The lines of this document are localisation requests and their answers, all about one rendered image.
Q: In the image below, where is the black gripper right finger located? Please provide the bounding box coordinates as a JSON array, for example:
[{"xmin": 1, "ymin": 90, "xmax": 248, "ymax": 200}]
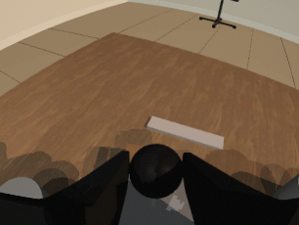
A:
[{"xmin": 182, "ymin": 152, "xmax": 299, "ymax": 225}]

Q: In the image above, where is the dark grey cylinder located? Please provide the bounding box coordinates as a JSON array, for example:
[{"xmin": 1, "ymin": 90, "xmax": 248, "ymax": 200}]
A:
[
  {"xmin": 273, "ymin": 174, "xmax": 299, "ymax": 200},
  {"xmin": 0, "ymin": 176, "xmax": 50, "ymax": 199}
]

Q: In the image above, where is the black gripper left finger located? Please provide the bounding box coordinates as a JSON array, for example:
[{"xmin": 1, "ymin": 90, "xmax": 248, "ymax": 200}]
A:
[{"xmin": 0, "ymin": 151, "xmax": 130, "ymax": 225}]

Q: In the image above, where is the glass french press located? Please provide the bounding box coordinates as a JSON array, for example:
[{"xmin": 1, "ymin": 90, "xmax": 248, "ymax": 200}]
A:
[{"xmin": 118, "ymin": 144, "xmax": 195, "ymax": 225}]

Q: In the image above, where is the white flat bar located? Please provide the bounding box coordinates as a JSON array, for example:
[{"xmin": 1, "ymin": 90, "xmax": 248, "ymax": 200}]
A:
[{"xmin": 147, "ymin": 116, "xmax": 224, "ymax": 152}]

